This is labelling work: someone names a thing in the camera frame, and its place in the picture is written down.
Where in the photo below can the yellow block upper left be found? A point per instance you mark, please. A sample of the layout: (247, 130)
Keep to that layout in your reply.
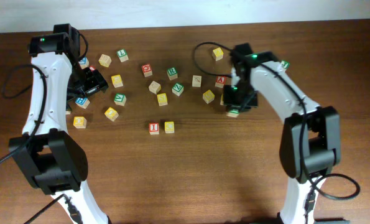
(117, 81)

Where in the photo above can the green letter L block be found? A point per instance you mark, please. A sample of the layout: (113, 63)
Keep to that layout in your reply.
(122, 55)

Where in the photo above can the green letter R block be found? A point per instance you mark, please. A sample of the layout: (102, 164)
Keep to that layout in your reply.
(233, 113)

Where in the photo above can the green letter V block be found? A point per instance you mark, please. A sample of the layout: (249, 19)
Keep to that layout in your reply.
(120, 99)

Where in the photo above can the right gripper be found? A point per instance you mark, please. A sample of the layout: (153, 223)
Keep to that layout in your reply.
(232, 103)

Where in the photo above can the yellow block top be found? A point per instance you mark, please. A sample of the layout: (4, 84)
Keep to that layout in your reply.
(217, 54)

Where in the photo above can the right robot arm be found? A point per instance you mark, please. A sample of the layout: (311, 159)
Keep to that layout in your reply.
(310, 143)

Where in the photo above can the yellow letter C block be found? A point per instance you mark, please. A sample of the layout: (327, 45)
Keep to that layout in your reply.
(169, 127)

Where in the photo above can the yellow letter E block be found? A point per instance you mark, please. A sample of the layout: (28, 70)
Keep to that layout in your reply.
(222, 100)

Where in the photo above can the yellow block bottom left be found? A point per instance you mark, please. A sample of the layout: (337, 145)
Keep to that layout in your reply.
(80, 122)

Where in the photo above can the blue H block tilted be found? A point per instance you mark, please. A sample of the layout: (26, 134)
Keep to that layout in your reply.
(82, 102)

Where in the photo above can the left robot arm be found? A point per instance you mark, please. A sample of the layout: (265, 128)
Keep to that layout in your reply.
(48, 157)

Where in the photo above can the green letter Z block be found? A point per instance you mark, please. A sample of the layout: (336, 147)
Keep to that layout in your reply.
(177, 89)

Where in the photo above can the green R block upper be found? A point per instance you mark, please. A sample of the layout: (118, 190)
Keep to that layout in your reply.
(172, 73)

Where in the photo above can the red letter A block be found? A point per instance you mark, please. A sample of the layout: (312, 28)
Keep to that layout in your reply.
(220, 81)

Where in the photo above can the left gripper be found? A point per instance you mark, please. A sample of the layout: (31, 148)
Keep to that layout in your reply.
(97, 83)

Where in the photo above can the red letter Q block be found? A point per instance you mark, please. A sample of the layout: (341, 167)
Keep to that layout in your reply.
(147, 70)

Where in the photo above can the green letter J block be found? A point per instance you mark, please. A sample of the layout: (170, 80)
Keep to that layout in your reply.
(285, 64)

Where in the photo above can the red A block left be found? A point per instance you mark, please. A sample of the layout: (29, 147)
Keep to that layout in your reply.
(92, 67)

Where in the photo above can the blue letter S block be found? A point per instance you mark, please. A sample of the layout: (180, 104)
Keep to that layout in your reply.
(84, 62)

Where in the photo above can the yellow tilted block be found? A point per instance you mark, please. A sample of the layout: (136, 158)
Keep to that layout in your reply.
(208, 96)
(111, 114)

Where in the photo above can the white picture block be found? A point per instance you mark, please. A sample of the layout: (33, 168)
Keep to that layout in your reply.
(196, 81)

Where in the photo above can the yellow letter S block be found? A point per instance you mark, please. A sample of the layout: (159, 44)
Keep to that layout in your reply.
(162, 99)

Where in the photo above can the yellow tilted centre block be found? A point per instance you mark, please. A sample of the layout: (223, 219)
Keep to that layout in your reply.
(208, 96)

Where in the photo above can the red letter I block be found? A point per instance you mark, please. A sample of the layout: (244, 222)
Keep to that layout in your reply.
(154, 128)

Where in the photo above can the plain tilted wooden block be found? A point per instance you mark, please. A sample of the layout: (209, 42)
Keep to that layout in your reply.
(154, 87)

